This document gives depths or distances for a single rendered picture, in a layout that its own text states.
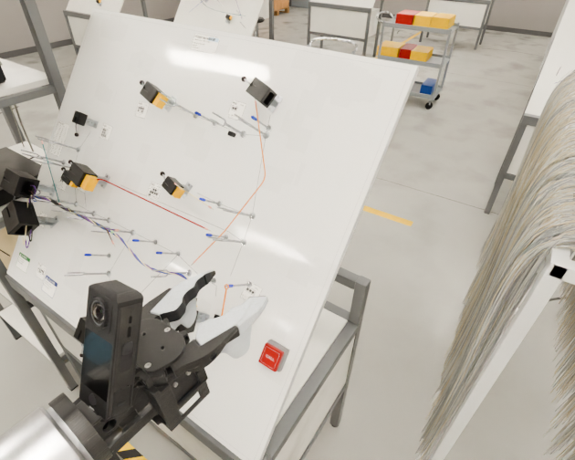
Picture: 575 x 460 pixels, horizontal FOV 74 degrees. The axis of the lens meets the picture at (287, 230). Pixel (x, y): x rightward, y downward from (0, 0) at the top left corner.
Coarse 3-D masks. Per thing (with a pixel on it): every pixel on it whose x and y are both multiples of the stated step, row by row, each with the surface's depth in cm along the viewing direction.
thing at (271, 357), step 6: (264, 348) 91; (270, 348) 90; (276, 348) 90; (264, 354) 91; (270, 354) 90; (276, 354) 89; (282, 354) 89; (264, 360) 91; (270, 360) 90; (276, 360) 89; (270, 366) 90; (276, 366) 89
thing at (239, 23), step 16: (192, 0) 467; (208, 0) 457; (224, 0) 448; (240, 0) 439; (256, 0) 431; (272, 0) 441; (176, 16) 474; (192, 16) 464; (208, 16) 455; (224, 16) 446; (240, 16) 437; (256, 16) 429; (272, 16) 451; (240, 32) 435; (272, 32) 462
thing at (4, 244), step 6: (0, 234) 165; (6, 234) 165; (0, 240) 163; (6, 240) 162; (12, 240) 162; (0, 246) 161; (6, 246) 160; (12, 246) 160; (0, 252) 161; (6, 252) 159; (12, 252) 158; (6, 258) 158; (6, 264) 160
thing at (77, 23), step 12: (72, 0) 572; (84, 0) 561; (96, 0) 535; (108, 0) 538; (120, 0) 527; (144, 0) 552; (72, 12) 563; (84, 12) 558; (144, 12) 558; (72, 24) 580; (84, 24) 565; (72, 36) 593
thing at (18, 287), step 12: (24, 288) 138; (36, 300) 134; (48, 312) 131; (60, 324) 130; (72, 336) 129; (192, 432) 104; (204, 432) 100; (204, 444) 103; (216, 444) 98; (228, 456) 96; (264, 456) 96
